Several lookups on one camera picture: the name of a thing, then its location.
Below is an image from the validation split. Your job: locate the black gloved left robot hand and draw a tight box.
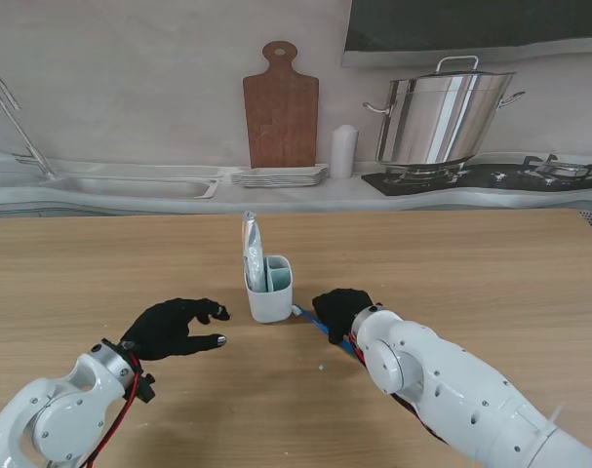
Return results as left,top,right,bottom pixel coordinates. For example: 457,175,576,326
119,296,232,363

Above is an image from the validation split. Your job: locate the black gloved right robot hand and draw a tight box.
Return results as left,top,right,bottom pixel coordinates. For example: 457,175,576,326
311,288,382,345

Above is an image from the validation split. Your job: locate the blue toothbrush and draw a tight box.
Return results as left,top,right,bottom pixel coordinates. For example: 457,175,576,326
290,304,363,360

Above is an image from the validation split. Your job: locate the white divided toothbrush holder cup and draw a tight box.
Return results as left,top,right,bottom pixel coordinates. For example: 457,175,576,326
245,254,295,324

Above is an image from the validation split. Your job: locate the silver toothpaste tube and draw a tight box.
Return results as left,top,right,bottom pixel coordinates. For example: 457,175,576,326
240,211,266,293

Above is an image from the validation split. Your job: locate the stainless steel sink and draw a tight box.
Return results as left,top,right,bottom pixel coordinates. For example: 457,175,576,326
56,163,223,201

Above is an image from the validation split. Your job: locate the stack of white plates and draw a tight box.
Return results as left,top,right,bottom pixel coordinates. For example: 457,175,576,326
230,164,330,189

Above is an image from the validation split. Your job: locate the black gas stove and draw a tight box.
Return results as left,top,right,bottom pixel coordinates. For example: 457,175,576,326
361,154,592,197

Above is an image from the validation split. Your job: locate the white cylindrical bottle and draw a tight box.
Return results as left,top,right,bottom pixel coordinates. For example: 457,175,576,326
331,124,360,179

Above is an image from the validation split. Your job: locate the brown wooden cutting board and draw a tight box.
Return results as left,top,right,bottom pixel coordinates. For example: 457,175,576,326
242,40,320,170

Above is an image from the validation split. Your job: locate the large stainless steel pot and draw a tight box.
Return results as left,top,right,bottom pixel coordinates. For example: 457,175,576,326
362,55,527,170

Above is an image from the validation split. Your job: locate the chrome kitchen faucet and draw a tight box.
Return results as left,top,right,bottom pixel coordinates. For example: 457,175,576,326
0,66,58,180

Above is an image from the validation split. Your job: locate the dark range hood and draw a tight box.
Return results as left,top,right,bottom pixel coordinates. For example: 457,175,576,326
341,0,592,67

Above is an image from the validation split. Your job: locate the red black right arm cable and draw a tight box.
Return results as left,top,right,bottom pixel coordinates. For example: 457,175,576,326
346,329,448,446

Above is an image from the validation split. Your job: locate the red black arm cable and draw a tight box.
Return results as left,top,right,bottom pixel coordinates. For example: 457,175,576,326
346,329,448,446
83,353,148,468

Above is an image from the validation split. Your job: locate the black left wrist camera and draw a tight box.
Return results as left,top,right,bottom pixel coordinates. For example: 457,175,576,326
137,372,158,405

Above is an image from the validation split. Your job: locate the red black left arm cable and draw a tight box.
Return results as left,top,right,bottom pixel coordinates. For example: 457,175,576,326
83,353,148,468

